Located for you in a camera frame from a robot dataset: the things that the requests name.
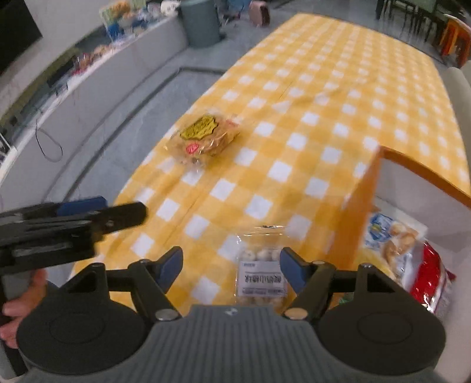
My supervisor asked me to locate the pile of snacks on ledge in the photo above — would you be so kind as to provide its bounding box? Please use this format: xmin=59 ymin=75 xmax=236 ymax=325
xmin=70 ymin=44 xmax=111 ymax=76

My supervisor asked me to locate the pink heater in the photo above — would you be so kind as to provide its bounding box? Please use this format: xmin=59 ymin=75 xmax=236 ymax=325
xmin=249 ymin=0 xmax=270 ymax=27

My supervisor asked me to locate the black cable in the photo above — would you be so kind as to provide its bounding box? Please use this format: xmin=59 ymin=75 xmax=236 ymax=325
xmin=35 ymin=118 xmax=64 ymax=161

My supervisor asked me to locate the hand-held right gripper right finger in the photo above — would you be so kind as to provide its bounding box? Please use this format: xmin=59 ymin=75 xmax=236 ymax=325
xmin=279 ymin=247 xmax=400 ymax=320

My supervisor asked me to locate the teddy bear picture box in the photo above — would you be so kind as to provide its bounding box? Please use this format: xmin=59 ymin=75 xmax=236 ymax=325
xmin=99 ymin=0 xmax=135 ymax=27

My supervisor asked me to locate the dining table with green cloth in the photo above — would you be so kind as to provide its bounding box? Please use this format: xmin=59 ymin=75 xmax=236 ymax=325
xmin=403 ymin=0 xmax=440 ymax=17

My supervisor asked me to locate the grey trash bin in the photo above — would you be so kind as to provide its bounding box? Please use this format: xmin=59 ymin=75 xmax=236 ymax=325
xmin=178 ymin=0 xmax=221 ymax=48

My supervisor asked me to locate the black television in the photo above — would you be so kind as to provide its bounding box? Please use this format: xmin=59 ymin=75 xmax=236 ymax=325
xmin=0 ymin=0 xmax=43 ymax=76

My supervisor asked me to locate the blue white bun packet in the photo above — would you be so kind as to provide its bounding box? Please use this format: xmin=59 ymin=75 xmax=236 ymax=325
xmin=362 ymin=212 xmax=429 ymax=291

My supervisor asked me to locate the white armchair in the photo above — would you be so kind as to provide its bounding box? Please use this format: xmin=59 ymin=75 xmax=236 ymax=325
xmin=445 ymin=66 xmax=471 ymax=207

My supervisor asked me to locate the clear packet of white balls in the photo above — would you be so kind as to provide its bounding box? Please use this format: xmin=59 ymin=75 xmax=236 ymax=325
xmin=233 ymin=225 xmax=291 ymax=306

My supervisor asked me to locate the orange cardboard box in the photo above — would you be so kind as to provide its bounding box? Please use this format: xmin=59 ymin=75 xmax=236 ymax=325
xmin=331 ymin=145 xmax=471 ymax=325

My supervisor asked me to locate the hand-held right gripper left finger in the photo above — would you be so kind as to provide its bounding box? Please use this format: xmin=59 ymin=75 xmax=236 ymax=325
xmin=72 ymin=246 xmax=184 ymax=321

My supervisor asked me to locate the red white snack packet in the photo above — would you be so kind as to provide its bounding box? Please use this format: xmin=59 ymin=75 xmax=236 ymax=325
xmin=408 ymin=239 xmax=457 ymax=314

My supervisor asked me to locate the person's left hand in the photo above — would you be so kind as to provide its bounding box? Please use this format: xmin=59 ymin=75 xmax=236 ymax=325
xmin=0 ymin=269 xmax=49 ymax=350

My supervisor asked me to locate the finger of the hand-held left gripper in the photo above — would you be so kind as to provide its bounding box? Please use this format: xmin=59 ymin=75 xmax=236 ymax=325
xmin=99 ymin=202 xmax=148 ymax=235
xmin=56 ymin=196 xmax=109 ymax=218

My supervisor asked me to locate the bread packet with yellow label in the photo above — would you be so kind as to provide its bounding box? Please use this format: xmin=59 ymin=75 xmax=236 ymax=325
xmin=164 ymin=113 xmax=241 ymax=168

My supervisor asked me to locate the yellow checked tablecloth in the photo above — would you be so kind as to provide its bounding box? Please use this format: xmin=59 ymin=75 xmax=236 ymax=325
xmin=72 ymin=13 xmax=466 ymax=306

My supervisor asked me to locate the orange stool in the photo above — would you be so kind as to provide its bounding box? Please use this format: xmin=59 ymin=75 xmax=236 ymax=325
xmin=438 ymin=15 xmax=471 ymax=63

